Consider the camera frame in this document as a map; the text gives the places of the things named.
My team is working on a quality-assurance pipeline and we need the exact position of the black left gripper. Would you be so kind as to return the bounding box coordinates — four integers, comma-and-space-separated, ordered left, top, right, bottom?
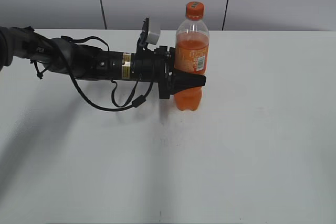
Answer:
130, 46, 206, 99

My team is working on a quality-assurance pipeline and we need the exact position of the orange soda plastic bottle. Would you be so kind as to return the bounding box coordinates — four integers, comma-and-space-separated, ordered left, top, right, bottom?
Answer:
174, 13, 209, 111

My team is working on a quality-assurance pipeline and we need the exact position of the orange bottle cap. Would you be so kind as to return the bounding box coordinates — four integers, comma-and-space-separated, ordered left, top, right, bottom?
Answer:
186, 1, 205, 19

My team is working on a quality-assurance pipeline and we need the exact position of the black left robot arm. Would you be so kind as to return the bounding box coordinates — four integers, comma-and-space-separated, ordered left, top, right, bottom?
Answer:
1, 27, 206, 99

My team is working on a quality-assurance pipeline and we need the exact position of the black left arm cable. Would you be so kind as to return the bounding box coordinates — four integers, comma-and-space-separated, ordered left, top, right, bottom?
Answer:
31, 36, 154, 112

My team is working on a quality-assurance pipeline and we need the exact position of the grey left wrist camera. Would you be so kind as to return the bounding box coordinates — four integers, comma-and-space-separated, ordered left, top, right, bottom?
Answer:
140, 17, 161, 47

